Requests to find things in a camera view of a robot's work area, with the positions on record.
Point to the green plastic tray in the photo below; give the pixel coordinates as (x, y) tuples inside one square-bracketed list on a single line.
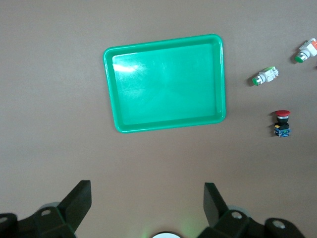
[(166, 86)]

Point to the green button white housing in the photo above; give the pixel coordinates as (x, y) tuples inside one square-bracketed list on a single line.
[(266, 75)]

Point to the red mushroom push button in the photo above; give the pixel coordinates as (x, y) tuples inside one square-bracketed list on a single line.
[(282, 124)]

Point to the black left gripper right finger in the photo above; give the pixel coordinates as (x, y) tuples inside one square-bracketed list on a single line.
[(218, 215)]

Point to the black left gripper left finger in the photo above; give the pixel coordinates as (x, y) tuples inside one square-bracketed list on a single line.
[(71, 210)]

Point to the green button orange housing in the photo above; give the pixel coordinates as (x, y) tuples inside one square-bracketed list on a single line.
[(307, 49)]

